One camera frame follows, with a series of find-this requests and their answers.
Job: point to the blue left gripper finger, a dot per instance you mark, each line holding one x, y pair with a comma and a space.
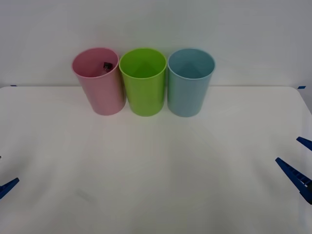
8, 186

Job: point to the green plastic bin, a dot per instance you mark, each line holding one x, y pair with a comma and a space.
145, 97

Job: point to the pale blue plastic bin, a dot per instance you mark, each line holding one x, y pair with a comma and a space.
186, 97

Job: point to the pink plastic bin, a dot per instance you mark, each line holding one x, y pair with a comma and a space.
104, 95

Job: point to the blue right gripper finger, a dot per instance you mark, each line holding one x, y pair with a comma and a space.
296, 178
306, 143

